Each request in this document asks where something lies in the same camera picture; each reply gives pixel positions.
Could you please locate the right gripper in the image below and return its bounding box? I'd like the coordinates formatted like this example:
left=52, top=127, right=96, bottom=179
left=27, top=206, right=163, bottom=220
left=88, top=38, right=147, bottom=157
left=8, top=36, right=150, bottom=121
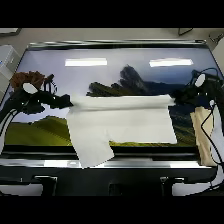
left=169, top=88, right=190, bottom=106

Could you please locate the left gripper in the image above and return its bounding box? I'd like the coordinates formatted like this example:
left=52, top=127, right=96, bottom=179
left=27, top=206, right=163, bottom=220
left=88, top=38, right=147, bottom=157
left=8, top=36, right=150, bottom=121
left=49, top=92, right=75, bottom=110

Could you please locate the white garment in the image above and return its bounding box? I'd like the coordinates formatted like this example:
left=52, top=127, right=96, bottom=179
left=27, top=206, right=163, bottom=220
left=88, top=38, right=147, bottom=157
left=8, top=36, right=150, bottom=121
left=65, top=93, right=179, bottom=170

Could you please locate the brown garment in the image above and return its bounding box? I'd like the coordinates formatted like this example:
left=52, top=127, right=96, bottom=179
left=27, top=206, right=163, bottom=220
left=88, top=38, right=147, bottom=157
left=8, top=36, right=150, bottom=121
left=9, top=70, right=47, bottom=92

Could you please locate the beige garment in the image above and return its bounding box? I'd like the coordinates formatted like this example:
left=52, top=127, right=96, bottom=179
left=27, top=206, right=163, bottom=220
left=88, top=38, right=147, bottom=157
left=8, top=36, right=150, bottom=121
left=189, top=106, right=218, bottom=167

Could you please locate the black cable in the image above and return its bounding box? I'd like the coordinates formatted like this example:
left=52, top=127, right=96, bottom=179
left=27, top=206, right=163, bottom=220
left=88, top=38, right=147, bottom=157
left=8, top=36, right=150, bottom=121
left=199, top=99, right=224, bottom=168

